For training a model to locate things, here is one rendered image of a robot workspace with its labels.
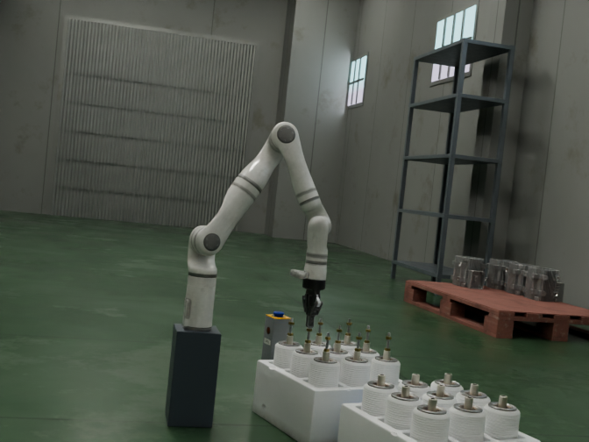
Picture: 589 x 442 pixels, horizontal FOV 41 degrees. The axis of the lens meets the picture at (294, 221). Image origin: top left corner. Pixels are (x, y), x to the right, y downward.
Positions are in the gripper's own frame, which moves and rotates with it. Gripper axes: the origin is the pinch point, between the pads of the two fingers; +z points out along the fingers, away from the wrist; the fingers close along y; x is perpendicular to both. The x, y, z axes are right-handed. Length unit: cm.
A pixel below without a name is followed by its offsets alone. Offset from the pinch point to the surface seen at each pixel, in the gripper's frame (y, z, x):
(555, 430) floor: -6, 35, -99
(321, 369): -15.5, 12.1, 1.1
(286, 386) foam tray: -3.4, 20.6, 7.3
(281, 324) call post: 25.8, 6.3, 0.0
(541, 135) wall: 333, -112, -339
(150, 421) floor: 8, 35, 48
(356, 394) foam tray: -18.1, 19.0, -10.5
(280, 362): 8.5, 15.8, 5.4
